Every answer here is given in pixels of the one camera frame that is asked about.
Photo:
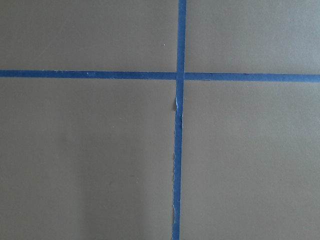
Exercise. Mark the brown paper table cover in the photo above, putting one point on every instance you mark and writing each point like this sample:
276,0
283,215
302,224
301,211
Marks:
159,119

